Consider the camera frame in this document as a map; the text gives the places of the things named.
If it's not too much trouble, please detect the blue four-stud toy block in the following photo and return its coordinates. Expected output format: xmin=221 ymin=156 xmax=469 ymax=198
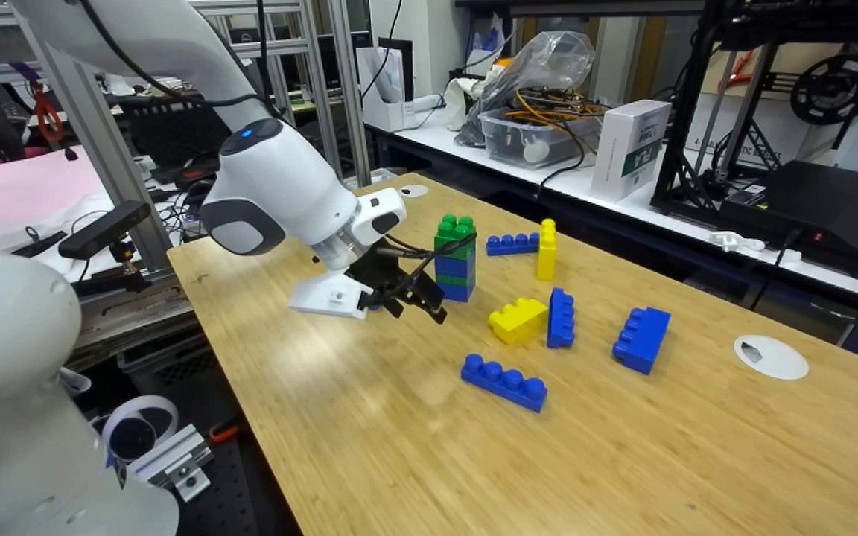
xmin=484 ymin=232 xmax=542 ymax=260
xmin=458 ymin=352 xmax=551 ymax=418
xmin=545 ymin=285 xmax=579 ymax=352

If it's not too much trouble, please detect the black plastic crate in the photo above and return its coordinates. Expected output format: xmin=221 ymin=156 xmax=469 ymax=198
xmin=113 ymin=89 xmax=233 ymax=174

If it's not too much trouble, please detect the blue square four-stud block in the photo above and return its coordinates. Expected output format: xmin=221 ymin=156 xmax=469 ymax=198
xmin=431 ymin=254 xmax=481 ymax=285

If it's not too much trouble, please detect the black bar camera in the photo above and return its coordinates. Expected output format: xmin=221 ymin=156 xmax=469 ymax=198
xmin=57 ymin=199 xmax=156 ymax=262

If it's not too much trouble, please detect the black filament spool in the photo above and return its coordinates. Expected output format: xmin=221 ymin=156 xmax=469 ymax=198
xmin=786 ymin=55 xmax=858 ymax=128

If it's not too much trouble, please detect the black desktop printer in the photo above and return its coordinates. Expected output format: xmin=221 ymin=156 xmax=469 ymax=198
xmin=744 ymin=157 xmax=858 ymax=284

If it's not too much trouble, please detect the black bench cable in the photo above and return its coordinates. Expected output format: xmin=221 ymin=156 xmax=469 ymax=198
xmin=530 ymin=116 xmax=589 ymax=198

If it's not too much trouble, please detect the clear plastic storage bin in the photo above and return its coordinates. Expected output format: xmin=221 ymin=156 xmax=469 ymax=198
xmin=473 ymin=102 xmax=592 ymax=171

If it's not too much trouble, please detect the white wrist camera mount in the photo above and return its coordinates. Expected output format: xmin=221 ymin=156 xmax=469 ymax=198
xmin=290 ymin=271 xmax=379 ymax=321

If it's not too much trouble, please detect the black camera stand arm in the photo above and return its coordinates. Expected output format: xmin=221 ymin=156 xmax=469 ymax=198
xmin=68 ymin=260 xmax=156 ymax=300

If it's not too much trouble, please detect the clear plastic bag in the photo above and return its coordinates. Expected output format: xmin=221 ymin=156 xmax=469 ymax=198
xmin=478 ymin=26 xmax=603 ymax=113

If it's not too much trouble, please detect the aluminium extrusion bar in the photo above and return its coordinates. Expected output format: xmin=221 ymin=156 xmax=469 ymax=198
xmin=135 ymin=424 xmax=214 ymax=503

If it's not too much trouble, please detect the red handled tool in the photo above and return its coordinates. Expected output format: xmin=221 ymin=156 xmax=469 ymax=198
xmin=20 ymin=84 xmax=81 ymax=162

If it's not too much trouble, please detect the blue wide eight-stud block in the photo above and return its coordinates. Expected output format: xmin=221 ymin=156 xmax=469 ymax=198
xmin=610 ymin=305 xmax=673 ymax=378

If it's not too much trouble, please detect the black metal rack frame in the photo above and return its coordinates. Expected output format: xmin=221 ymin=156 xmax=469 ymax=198
xmin=649 ymin=0 xmax=858 ymax=218

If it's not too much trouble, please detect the pink board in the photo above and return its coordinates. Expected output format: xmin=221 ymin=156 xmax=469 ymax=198
xmin=0 ymin=146 xmax=119 ymax=257

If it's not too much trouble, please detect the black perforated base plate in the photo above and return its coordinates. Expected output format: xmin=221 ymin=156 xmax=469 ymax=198
xmin=172 ymin=366 xmax=305 ymax=536

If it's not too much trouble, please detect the aluminium angle bracket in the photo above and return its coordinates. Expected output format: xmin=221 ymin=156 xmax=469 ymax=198
xmin=172 ymin=469 xmax=211 ymax=503

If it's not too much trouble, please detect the yellow narrow toy block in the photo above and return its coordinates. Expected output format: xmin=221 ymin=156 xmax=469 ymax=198
xmin=534 ymin=218 xmax=559 ymax=285

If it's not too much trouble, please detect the white cardboard box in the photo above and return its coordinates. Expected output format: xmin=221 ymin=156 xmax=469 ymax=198
xmin=589 ymin=98 xmax=673 ymax=204

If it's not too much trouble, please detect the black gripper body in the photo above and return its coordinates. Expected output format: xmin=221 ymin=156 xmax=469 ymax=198
xmin=345 ymin=241 xmax=422 ymax=305

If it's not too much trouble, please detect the blue stack base block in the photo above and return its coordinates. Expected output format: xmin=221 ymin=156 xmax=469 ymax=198
xmin=434 ymin=284 xmax=481 ymax=305

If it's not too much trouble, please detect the white side bench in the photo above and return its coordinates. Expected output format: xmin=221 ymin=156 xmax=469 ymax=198
xmin=366 ymin=93 xmax=858 ymax=321

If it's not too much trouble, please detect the orange clamp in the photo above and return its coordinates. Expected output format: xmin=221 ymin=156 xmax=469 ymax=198
xmin=206 ymin=424 xmax=244 ymax=448

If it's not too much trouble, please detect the aluminium frame post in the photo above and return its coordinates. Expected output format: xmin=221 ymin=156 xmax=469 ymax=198
xmin=8 ymin=0 xmax=175 ymax=278

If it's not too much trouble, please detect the white crumpled paper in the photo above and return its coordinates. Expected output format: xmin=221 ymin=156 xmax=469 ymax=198
xmin=705 ymin=230 xmax=771 ymax=257

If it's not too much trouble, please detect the yellow wide toy block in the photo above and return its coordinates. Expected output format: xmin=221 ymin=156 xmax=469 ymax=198
xmin=486 ymin=296 xmax=551 ymax=350

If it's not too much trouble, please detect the white tape roll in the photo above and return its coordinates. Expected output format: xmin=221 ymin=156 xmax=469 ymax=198
xmin=99 ymin=393 xmax=183 ymax=466

